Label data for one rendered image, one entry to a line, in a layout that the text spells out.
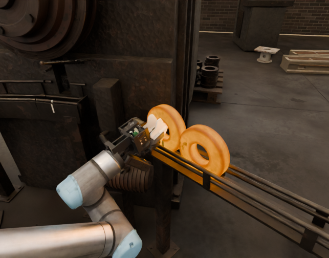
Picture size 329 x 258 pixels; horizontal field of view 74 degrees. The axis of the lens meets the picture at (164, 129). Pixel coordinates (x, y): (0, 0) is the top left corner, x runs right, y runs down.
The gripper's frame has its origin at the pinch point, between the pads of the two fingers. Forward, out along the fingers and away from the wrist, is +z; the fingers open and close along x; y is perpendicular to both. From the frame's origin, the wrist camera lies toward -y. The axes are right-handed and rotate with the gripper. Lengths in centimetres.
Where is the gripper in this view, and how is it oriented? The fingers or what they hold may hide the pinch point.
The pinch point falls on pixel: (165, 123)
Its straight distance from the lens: 70.2
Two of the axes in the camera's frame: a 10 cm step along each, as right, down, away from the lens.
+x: -6.9, -4.0, 6.0
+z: 7.0, -5.8, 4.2
